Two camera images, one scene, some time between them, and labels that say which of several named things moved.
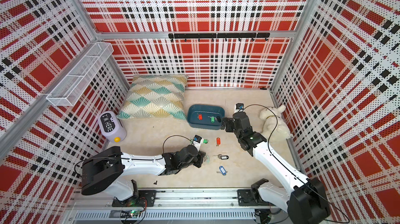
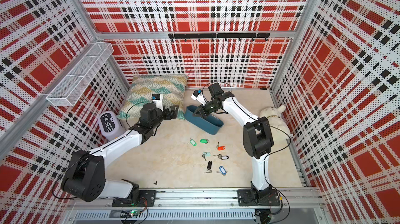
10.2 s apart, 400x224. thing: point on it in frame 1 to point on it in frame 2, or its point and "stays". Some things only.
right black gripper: [230, 122] to [203, 111]
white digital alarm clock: [111, 128] stays
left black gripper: [200, 156] to [174, 113]
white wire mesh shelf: [67, 92] stays
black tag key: [222, 157] stays
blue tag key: [222, 171] stays
